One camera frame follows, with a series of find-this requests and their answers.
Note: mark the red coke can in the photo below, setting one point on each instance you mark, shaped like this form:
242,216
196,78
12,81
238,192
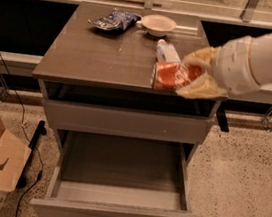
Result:
174,75

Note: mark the blue chip bag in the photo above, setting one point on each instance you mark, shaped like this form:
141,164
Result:
116,20

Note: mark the black bar on floor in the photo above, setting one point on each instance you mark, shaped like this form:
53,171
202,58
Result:
40,131

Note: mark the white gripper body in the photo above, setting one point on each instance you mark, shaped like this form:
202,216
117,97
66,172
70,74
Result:
233,67

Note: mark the white bowl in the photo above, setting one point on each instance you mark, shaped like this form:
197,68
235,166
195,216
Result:
158,25

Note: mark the grey drawer cabinet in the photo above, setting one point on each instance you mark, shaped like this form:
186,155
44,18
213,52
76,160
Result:
88,66

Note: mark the open grey middle drawer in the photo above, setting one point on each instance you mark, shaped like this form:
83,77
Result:
113,176

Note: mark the clear plastic water bottle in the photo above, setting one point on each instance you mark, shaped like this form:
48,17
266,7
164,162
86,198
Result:
166,52

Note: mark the closed grey upper drawer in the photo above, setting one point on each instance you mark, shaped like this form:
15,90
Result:
111,121

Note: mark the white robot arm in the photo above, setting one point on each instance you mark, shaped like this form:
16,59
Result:
261,61

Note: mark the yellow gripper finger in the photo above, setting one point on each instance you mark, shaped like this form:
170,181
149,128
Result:
203,87
203,57

